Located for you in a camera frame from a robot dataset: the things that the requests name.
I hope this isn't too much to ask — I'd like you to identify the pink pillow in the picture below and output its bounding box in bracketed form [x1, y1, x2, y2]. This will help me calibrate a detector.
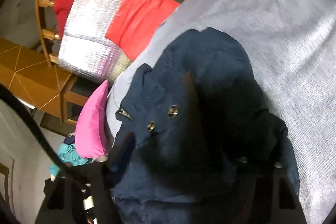
[75, 80, 108, 158]

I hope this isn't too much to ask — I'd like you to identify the black cable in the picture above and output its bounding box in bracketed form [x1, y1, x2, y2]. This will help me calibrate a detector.
[0, 84, 87, 188]

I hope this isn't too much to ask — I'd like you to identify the navy blue padded jacket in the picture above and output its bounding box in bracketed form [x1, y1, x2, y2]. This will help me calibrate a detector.
[113, 28, 299, 223]

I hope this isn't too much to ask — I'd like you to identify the wooden chair frame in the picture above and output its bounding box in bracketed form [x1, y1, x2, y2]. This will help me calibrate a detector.
[34, 0, 62, 66]

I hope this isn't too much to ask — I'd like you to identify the silver foil insulation mat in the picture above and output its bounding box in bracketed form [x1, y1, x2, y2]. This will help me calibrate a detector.
[58, 0, 184, 83]

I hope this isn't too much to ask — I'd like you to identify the grey bed sheet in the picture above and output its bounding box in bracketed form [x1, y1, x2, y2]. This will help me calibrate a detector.
[106, 0, 335, 223]

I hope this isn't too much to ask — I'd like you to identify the red-orange pillow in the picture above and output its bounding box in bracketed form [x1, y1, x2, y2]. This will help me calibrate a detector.
[105, 0, 179, 61]

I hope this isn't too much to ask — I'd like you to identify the teal shirt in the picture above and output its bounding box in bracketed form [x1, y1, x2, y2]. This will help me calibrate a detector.
[57, 143, 92, 166]

